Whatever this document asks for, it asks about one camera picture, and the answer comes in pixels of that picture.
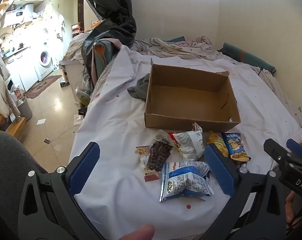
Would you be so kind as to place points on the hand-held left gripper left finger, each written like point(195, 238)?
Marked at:
point(84, 171)

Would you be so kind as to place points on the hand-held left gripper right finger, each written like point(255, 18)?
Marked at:
point(219, 172)

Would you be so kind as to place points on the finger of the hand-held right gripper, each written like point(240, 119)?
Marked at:
point(276, 151)
point(295, 147)

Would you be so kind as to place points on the blue bear snack packet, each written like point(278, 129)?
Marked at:
point(234, 146)

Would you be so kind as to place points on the yellow chip packet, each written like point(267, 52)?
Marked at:
point(216, 141)

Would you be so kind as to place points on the blue white snack packet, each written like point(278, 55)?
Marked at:
point(183, 182)

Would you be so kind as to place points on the white red snack packet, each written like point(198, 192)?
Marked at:
point(188, 142)

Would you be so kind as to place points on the small cartoon snack packet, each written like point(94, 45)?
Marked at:
point(143, 155)

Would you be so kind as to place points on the dark brown clear-top snack packet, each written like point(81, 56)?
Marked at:
point(158, 155)

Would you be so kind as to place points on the cardboard box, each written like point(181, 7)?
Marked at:
point(186, 100)

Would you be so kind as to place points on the person's right hand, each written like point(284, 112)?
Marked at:
point(292, 210)

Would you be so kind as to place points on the person's left hand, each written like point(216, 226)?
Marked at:
point(138, 233)

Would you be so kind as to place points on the white printed bed sheet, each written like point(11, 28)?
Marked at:
point(115, 130)

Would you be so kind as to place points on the person's grey trouser leg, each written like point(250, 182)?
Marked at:
point(8, 155)

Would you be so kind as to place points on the wooden rack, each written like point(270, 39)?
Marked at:
point(13, 126)

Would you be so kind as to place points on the grey trash bin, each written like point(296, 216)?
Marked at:
point(24, 108)

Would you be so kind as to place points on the patterned floor rug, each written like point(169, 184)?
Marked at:
point(40, 87)

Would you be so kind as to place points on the grey cloth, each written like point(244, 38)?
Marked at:
point(141, 87)

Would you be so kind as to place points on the white hanging towel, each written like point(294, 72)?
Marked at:
point(1, 92)

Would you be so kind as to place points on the teal orange folded quilt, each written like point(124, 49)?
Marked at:
point(100, 57)

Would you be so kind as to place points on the white washing machine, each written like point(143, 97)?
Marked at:
point(44, 57)

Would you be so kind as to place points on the white kitchen cabinets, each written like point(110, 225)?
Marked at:
point(20, 67)

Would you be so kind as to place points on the crumpled beige blanket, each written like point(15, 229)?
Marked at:
point(171, 47)

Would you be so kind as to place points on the black garbage bag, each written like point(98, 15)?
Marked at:
point(113, 12)

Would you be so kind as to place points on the white wall appliance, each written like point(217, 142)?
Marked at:
point(18, 13)

